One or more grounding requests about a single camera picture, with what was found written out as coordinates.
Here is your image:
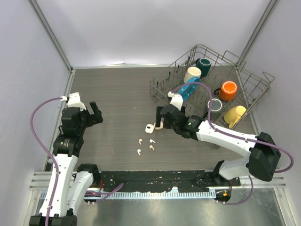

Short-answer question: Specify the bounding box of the orange mug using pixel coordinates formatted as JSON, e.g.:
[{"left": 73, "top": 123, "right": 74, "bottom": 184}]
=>
[{"left": 214, "top": 81, "right": 238, "bottom": 101}]

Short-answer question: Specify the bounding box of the white slotted cable duct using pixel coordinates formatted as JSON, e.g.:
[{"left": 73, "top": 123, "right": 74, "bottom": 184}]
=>
[{"left": 41, "top": 190, "right": 216, "bottom": 200}]

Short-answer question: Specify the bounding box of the cream mug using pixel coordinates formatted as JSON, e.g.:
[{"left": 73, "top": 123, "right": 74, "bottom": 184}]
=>
[{"left": 183, "top": 66, "right": 201, "bottom": 83}]

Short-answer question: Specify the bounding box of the grey green mug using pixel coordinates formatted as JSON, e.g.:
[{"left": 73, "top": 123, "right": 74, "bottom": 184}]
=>
[{"left": 204, "top": 98, "right": 223, "bottom": 120}]

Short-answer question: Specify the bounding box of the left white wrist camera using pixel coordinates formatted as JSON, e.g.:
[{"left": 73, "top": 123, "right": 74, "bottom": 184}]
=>
[{"left": 61, "top": 92, "right": 87, "bottom": 111}]

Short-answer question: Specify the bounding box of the pink earbud charging case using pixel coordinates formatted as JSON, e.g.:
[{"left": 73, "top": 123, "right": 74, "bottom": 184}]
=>
[{"left": 154, "top": 121, "right": 164, "bottom": 130}]

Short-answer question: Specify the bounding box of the blue polka dot plate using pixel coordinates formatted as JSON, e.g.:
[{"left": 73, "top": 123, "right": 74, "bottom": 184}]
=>
[{"left": 177, "top": 77, "right": 200, "bottom": 102}]

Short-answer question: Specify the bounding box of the dark teal mug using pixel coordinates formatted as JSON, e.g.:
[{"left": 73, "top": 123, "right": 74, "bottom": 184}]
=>
[{"left": 196, "top": 58, "right": 211, "bottom": 78}]

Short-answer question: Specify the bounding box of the black mounting base plate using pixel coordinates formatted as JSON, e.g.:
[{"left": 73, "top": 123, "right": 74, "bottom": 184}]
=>
[{"left": 100, "top": 170, "right": 241, "bottom": 193}]

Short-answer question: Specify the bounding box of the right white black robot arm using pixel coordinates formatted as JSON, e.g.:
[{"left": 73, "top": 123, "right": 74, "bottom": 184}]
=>
[{"left": 156, "top": 104, "right": 281, "bottom": 186}]

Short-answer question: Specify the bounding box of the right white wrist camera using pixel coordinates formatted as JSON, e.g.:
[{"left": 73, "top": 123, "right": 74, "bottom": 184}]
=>
[{"left": 167, "top": 91, "right": 183, "bottom": 110}]

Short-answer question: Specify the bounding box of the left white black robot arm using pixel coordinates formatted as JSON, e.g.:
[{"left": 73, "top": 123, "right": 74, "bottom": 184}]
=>
[{"left": 29, "top": 102, "right": 103, "bottom": 226}]

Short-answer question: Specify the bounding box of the grey wire dish rack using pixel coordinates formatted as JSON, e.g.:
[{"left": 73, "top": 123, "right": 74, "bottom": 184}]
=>
[{"left": 150, "top": 45, "right": 275, "bottom": 127}]

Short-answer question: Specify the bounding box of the aluminium frame rail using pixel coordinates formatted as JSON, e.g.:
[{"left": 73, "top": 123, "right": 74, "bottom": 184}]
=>
[{"left": 29, "top": 171, "right": 78, "bottom": 190}]

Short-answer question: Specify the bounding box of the white earbud charging case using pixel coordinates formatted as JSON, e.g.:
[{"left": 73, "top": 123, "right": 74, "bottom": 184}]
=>
[{"left": 145, "top": 124, "right": 154, "bottom": 134}]

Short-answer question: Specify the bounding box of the yellow mug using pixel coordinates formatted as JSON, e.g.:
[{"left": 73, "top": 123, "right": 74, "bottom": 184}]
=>
[{"left": 224, "top": 105, "right": 246, "bottom": 129}]

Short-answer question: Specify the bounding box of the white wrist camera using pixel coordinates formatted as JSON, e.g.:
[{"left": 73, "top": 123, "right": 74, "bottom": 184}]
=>
[
  {"left": 61, "top": 92, "right": 87, "bottom": 111},
  {"left": 167, "top": 91, "right": 183, "bottom": 110}
]

